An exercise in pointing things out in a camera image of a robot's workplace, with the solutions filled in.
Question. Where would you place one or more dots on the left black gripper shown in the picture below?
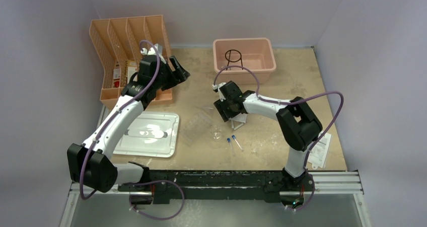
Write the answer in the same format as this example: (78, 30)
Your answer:
(176, 76)

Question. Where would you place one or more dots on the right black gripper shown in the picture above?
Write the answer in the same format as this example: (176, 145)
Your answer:
(220, 105)

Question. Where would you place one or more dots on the test tube blue cap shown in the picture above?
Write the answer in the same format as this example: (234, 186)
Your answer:
(231, 146)
(235, 139)

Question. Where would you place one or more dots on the clear plastic well plate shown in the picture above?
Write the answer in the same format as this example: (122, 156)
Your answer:
(195, 127)

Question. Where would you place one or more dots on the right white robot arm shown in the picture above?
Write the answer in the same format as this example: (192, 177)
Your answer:
(298, 123)

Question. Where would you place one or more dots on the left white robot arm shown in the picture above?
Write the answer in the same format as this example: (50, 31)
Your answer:
(89, 162)

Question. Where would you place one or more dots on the small clear glass dish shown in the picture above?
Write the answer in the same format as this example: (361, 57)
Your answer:
(216, 134)

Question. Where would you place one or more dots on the pink plastic bin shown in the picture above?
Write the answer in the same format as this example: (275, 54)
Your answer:
(257, 55)

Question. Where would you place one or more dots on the white red box in organizer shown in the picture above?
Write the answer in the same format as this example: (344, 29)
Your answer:
(121, 77)

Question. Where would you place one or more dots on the peach slotted file organizer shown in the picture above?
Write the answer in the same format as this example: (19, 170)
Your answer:
(117, 41)

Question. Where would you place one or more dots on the white instruction sheet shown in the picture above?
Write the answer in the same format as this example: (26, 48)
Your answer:
(318, 155)

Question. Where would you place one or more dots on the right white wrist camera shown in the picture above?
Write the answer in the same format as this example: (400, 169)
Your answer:
(216, 87)

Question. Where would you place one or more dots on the black wire tripod stand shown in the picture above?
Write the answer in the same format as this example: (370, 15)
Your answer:
(233, 57)

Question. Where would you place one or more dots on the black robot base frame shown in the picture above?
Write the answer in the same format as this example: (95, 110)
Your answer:
(275, 186)

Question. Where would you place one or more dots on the aluminium rail frame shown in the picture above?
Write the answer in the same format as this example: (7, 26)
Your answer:
(335, 201)

